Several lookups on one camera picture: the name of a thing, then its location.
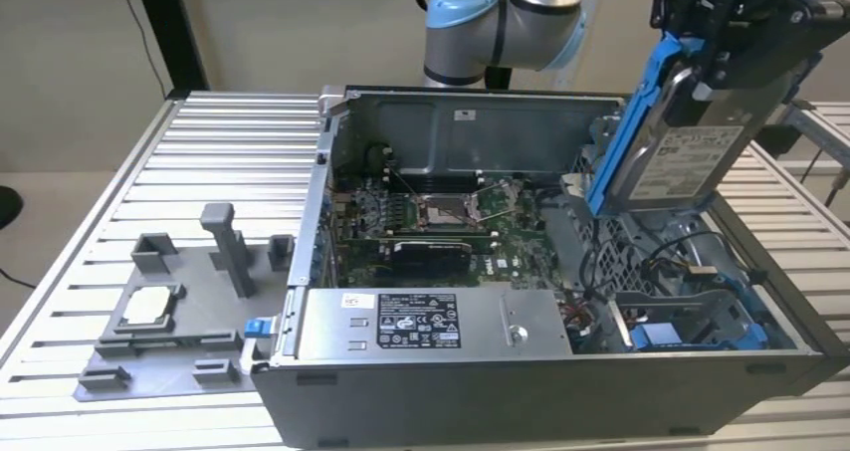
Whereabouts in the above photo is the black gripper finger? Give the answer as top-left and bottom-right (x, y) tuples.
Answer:
(692, 0), (850, 100)
(652, 0), (716, 40)

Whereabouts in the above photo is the hard disk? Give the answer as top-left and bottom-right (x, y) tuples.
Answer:
(585, 32), (759, 219)

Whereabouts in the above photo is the installed disk blue carrier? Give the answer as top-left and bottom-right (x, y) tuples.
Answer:
(627, 321), (771, 353)

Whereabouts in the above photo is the black table connector block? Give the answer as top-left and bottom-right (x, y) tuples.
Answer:
(755, 124), (798, 159)

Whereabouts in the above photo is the aluminium slat side table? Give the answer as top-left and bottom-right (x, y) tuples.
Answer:
(785, 100), (850, 173)

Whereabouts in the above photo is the grey metal drive cage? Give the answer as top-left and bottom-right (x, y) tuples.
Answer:
(537, 141), (764, 306)

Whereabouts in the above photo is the green computer motherboard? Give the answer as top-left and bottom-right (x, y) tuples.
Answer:
(328, 166), (565, 291)

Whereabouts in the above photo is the thin metal locking lever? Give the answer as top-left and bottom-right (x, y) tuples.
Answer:
(387, 164), (424, 198)

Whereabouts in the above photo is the CPU socket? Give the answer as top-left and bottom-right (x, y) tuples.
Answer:
(411, 191), (483, 231)

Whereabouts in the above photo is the black graphics card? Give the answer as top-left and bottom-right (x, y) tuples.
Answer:
(337, 239), (476, 279)

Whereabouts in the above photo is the silver power supply unit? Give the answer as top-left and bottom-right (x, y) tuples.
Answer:
(294, 287), (573, 360)

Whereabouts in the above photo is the open dark PC case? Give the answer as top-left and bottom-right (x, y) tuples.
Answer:
(249, 85), (839, 450)

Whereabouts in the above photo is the blue case side latch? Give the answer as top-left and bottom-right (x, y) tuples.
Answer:
(241, 318), (274, 341)

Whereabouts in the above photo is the grey parts rack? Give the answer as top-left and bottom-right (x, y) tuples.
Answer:
(70, 202), (297, 402)

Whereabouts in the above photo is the silver CPU chip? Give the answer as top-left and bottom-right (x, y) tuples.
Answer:
(122, 286), (177, 328)

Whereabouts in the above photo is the black round floor base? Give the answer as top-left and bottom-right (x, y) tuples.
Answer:
(0, 184), (25, 229)

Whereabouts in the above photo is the silver socket cover frame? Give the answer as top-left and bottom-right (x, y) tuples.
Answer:
(471, 175), (527, 219)

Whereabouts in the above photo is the black power wire with connector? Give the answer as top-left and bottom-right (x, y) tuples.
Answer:
(648, 231), (719, 279)

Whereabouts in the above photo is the long black data wire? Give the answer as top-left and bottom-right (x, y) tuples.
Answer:
(575, 211), (599, 293)

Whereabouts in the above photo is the silver case hinge bracket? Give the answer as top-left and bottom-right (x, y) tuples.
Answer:
(316, 86), (353, 119)

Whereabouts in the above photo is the red black wire bundle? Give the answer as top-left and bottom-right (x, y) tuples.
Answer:
(556, 296), (596, 338)

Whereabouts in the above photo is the black metal frame post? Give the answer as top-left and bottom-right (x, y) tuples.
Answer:
(129, 0), (210, 100)

